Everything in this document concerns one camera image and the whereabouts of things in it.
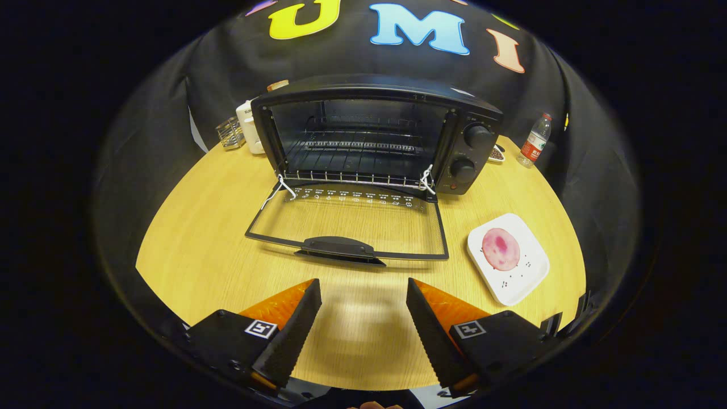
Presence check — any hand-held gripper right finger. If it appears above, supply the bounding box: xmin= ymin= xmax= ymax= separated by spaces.
xmin=406 ymin=277 xmax=560 ymax=398

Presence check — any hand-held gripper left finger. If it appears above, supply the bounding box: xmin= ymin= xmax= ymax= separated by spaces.
xmin=185 ymin=278 xmax=323 ymax=393

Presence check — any white square plate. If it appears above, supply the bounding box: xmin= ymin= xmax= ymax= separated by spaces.
xmin=467 ymin=213 xmax=550 ymax=307

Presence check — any pink round food slice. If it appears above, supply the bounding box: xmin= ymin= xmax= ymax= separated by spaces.
xmin=482 ymin=228 xmax=521 ymax=272

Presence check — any black toaster oven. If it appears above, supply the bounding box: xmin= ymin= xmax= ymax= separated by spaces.
xmin=244 ymin=74 xmax=504 ymax=268

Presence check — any white pop-up toaster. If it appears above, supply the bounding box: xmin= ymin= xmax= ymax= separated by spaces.
xmin=236 ymin=101 xmax=266 ymax=155

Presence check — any black chair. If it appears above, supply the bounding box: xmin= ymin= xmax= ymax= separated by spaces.
xmin=540 ymin=311 xmax=564 ymax=340
xmin=575 ymin=291 xmax=597 ymax=325

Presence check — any clear plastic water bottle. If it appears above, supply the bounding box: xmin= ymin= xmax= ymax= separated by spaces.
xmin=517 ymin=112 xmax=553 ymax=169

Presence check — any metal oven wire rack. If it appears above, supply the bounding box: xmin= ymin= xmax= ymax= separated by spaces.
xmin=281 ymin=139 xmax=433 ymax=190

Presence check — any wire mesh pen holder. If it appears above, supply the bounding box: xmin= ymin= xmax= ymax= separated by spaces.
xmin=215 ymin=116 xmax=246 ymax=151

